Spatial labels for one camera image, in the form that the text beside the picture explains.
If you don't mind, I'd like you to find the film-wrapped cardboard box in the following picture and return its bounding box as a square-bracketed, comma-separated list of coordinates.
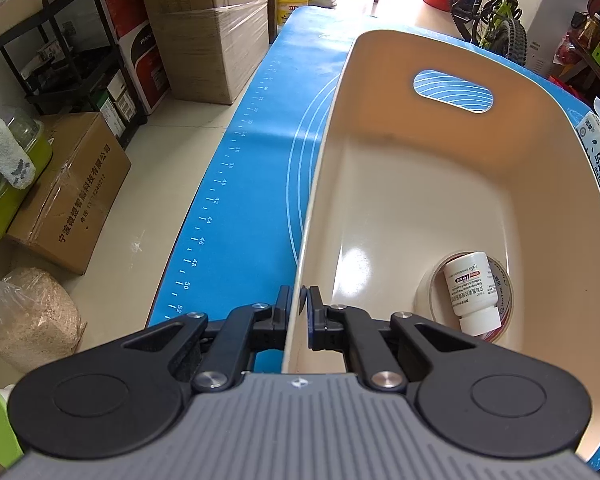
[156, 0, 274, 106]

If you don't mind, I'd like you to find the red and white box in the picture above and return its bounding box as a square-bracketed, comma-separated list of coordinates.
[102, 0, 171, 114]

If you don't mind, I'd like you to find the printed brown carton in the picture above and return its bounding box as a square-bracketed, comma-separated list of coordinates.
[5, 112, 133, 276]

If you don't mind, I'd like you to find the dark wooden shelf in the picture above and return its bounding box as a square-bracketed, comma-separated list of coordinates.
[550, 7, 600, 107]

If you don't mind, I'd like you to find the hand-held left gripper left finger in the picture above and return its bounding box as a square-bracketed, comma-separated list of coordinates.
[122, 285, 294, 394]

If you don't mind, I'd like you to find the green children's bicycle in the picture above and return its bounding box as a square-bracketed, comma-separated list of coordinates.
[450, 0, 544, 69]

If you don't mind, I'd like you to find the white appliance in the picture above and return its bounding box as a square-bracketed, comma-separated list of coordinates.
[524, 0, 597, 79]

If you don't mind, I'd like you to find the lime green plastic container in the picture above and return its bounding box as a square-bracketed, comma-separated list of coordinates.
[0, 115, 54, 244]

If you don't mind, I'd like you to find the clear bag of grain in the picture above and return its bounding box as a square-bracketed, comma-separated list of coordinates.
[0, 267, 87, 374]

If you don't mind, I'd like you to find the cream plastic storage bin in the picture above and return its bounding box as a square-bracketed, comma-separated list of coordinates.
[280, 29, 600, 464]

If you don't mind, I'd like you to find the small green white box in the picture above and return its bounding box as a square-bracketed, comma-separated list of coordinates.
[97, 72, 136, 137]

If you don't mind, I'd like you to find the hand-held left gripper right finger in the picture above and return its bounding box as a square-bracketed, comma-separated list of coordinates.
[301, 285, 477, 392]

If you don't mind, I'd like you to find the blue measuring mat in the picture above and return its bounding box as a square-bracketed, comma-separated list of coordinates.
[147, 4, 600, 476]

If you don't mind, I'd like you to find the clear tape roll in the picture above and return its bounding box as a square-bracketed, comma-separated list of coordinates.
[413, 250, 515, 344]

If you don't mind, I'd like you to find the black utility cart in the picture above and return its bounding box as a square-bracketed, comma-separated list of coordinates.
[0, 0, 149, 149]

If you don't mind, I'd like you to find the white fluffy roller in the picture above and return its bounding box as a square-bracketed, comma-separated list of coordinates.
[0, 114, 37, 191]

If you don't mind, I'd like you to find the white medicine bottle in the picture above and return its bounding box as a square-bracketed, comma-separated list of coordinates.
[442, 252, 504, 336]

